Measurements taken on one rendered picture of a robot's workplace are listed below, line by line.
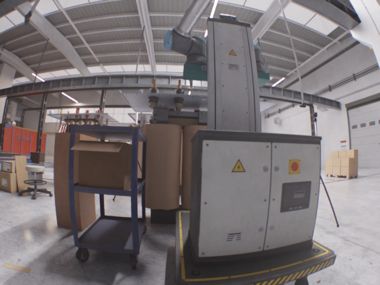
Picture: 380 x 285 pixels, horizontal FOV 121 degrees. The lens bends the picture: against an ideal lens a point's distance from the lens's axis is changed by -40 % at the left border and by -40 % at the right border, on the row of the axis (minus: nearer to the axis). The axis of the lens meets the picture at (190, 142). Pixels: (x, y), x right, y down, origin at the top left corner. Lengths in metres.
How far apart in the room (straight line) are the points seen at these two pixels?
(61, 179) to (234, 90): 1.65
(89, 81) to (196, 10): 10.90
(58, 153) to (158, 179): 1.02
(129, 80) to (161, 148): 9.31
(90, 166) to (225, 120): 0.86
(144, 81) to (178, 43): 9.42
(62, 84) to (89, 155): 11.92
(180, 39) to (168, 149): 1.05
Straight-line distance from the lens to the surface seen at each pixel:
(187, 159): 1.84
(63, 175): 1.82
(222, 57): 1.26
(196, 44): 1.39
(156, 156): 1.80
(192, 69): 1.29
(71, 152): 1.16
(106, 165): 1.10
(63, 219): 1.94
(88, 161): 1.14
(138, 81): 10.53
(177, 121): 1.97
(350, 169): 7.29
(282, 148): 0.72
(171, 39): 1.31
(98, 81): 11.58
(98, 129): 1.10
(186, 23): 1.30
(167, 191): 1.83
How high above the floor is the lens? 0.74
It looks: 5 degrees up
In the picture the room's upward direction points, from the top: 2 degrees clockwise
